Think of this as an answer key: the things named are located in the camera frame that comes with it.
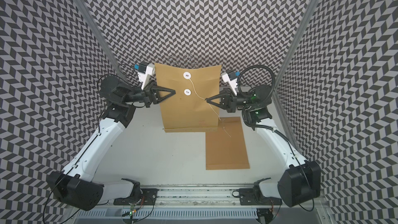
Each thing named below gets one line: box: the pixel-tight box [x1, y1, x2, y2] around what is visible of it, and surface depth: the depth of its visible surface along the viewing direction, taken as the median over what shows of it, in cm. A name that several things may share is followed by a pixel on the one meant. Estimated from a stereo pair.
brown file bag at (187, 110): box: [154, 62, 222, 133], surface depth 56 cm
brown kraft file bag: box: [205, 116, 251, 171], surface depth 94 cm
